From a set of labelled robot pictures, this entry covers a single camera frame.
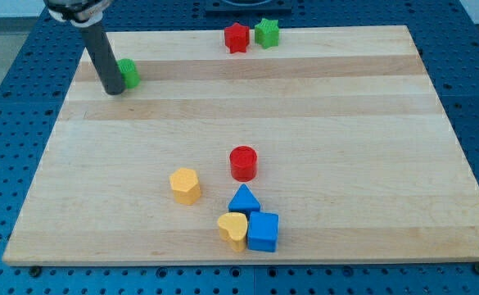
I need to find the green cylinder block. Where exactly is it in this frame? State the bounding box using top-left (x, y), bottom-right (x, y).
top-left (117, 58), bottom-right (141, 89)

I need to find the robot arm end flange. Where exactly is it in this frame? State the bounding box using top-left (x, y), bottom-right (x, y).
top-left (43, 0), bottom-right (113, 28)

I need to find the red star block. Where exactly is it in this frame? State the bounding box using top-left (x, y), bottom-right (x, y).
top-left (224, 22), bottom-right (250, 53)

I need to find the green star block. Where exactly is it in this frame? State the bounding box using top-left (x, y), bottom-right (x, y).
top-left (255, 18), bottom-right (279, 49)

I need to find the red cylinder block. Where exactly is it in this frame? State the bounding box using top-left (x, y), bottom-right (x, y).
top-left (229, 146), bottom-right (257, 182)

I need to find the blue triangle block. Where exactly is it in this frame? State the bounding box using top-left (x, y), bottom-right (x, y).
top-left (228, 184), bottom-right (261, 219)

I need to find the yellow hexagon block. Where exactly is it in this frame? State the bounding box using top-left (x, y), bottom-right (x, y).
top-left (169, 167), bottom-right (201, 206)

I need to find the yellow heart block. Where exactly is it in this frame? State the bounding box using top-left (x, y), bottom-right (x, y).
top-left (217, 212), bottom-right (248, 252)

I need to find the blue cube block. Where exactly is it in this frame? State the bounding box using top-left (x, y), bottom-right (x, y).
top-left (247, 211), bottom-right (279, 252)

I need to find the wooden board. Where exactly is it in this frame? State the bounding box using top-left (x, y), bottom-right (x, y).
top-left (2, 25), bottom-right (479, 266)

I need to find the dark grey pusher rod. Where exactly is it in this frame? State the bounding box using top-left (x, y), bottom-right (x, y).
top-left (79, 21), bottom-right (126, 95)

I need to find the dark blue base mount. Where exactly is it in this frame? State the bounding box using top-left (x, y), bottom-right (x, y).
top-left (205, 0), bottom-right (293, 15)

